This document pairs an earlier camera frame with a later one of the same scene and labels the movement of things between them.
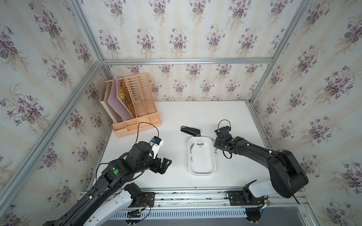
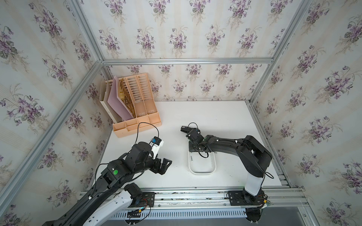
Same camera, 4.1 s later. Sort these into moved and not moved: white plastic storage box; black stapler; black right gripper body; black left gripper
Moved: black right gripper body
Not moved: black left gripper; black stapler; white plastic storage box
